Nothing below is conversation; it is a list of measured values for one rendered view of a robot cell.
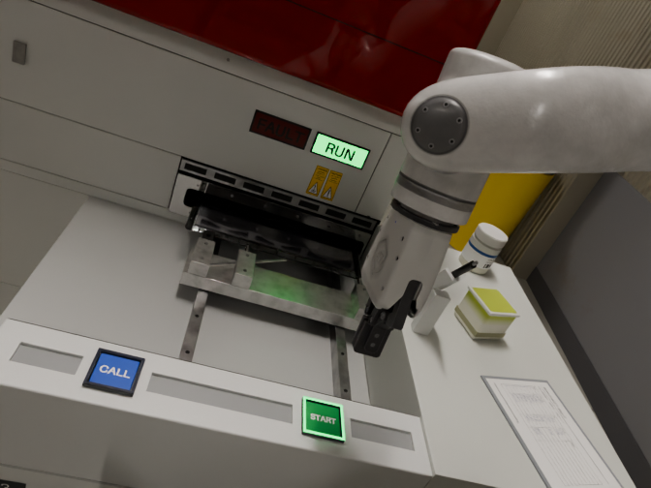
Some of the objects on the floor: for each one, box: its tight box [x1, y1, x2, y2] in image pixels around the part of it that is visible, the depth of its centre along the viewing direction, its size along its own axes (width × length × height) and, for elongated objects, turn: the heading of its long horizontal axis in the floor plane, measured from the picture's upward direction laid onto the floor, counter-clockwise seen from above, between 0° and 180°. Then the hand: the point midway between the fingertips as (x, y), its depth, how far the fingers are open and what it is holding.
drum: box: [450, 173, 556, 252], centre depth 356 cm, size 48×47×75 cm
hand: (371, 336), depth 60 cm, fingers closed
